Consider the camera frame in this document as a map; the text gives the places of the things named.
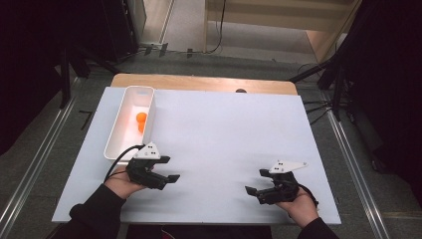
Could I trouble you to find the white rectangular container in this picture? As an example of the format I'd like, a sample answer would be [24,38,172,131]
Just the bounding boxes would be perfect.
[103,85,157,162]

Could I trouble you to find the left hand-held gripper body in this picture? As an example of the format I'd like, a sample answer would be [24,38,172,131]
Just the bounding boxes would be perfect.
[124,141,168,191]

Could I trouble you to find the person's right hand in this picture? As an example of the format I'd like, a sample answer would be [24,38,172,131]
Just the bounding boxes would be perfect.
[276,187,319,229]

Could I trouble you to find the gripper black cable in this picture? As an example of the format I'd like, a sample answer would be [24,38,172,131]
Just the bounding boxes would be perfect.
[298,183,320,212]
[104,144,146,183]

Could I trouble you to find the dark curtain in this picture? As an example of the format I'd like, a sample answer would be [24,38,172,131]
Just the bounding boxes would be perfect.
[0,0,73,156]
[342,0,422,208]

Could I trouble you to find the black metal stand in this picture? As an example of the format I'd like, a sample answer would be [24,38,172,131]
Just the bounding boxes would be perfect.
[59,43,121,110]

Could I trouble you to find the white board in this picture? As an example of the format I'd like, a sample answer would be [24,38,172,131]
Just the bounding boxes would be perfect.
[51,87,342,226]

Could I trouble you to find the dark cabinet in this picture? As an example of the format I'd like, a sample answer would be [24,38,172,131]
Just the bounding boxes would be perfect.
[99,0,140,64]

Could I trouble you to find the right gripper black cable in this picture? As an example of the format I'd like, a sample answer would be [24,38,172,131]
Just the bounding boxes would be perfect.
[298,183,320,212]

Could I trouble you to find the person's left hand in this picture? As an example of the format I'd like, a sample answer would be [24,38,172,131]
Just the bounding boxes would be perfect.
[104,168,147,200]

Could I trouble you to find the wooden table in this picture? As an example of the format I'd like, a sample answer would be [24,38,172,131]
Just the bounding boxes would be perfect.
[109,73,299,97]

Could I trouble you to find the black floor cables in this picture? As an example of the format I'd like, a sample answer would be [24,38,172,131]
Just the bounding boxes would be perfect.
[302,99,333,125]

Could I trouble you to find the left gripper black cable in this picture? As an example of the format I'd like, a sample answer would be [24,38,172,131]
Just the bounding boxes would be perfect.
[104,144,146,183]

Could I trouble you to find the hanging black cable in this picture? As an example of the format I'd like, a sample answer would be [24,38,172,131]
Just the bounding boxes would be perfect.
[202,0,227,55]

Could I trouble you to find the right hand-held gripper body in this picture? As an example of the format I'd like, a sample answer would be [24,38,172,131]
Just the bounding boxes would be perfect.
[256,160,309,205]

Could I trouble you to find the beige wooden panel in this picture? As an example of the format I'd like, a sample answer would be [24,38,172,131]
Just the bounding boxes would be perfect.
[203,0,363,64]

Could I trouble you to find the metal floor rail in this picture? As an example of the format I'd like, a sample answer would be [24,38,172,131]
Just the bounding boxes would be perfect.
[326,109,392,239]
[0,78,83,231]

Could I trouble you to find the black tripod stand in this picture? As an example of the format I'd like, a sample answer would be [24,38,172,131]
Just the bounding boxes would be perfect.
[289,49,353,122]

